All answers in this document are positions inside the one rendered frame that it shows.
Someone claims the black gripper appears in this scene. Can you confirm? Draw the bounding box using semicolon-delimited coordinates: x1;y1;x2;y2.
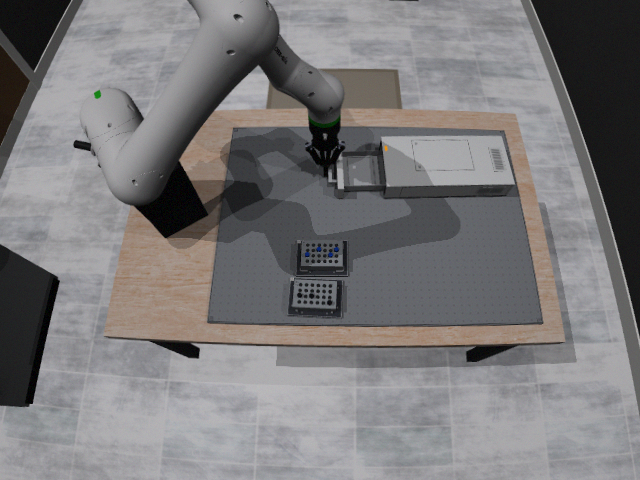
306;135;345;177

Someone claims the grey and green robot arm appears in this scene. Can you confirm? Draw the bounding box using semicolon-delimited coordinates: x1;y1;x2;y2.
73;0;345;206

